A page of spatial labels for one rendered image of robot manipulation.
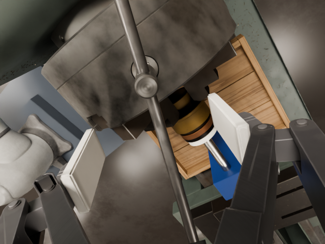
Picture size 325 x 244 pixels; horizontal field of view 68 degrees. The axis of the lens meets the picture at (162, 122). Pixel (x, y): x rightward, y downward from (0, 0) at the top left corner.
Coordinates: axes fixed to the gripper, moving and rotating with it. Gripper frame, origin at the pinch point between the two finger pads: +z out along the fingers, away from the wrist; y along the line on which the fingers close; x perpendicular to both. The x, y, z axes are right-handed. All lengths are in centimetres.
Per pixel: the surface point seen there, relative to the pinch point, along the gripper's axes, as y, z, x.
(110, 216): -78, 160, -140
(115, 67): -3.2, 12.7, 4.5
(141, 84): -0.1, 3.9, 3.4
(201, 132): 6.4, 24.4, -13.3
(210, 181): 9, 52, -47
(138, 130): -4.0, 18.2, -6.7
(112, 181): -61, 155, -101
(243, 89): 23, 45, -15
